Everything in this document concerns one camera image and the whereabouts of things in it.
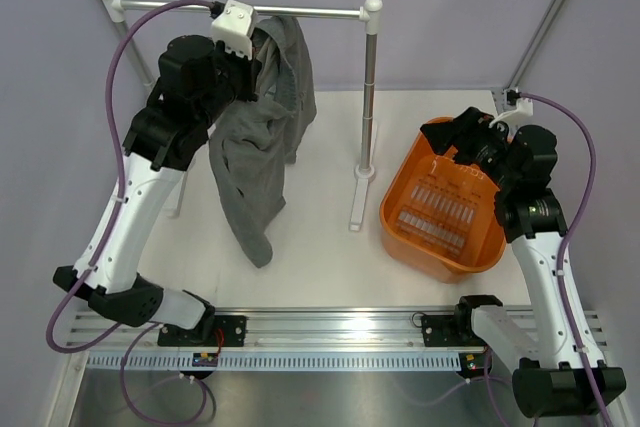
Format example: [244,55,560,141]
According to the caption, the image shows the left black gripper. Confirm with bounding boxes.
[194,37,261,128]

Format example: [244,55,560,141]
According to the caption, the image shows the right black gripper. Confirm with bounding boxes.
[421,107,519,191]

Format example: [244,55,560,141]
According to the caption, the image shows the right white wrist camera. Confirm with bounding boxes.
[490,89,534,128]

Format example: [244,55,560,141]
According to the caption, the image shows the orange plastic basket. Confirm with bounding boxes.
[379,133,506,284]

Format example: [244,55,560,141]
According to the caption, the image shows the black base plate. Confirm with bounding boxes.
[157,314,247,348]
[411,312,487,348]

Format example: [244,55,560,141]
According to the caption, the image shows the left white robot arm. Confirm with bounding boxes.
[53,34,260,346]

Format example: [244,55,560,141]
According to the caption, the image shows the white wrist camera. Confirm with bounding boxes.
[490,89,534,128]
[211,0,258,60]

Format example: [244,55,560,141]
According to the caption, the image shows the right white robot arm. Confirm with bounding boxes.
[420,107,626,424]

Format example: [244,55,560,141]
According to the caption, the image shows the grey shorts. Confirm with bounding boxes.
[209,16,317,268]

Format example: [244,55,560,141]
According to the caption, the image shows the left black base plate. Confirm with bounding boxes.
[157,314,247,348]

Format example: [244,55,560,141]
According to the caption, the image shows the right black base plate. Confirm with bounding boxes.
[411,312,487,348]

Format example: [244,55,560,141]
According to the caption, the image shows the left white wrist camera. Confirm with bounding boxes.
[211,0,258,60]

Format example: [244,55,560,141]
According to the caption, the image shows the metal clothes rack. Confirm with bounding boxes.
[97,0,384,233]

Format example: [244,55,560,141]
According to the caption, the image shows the aluminium mounting rail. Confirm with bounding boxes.
[64,306,609,352]

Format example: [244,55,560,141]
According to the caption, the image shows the white slotted cable duct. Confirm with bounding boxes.
[87,350,461,372]

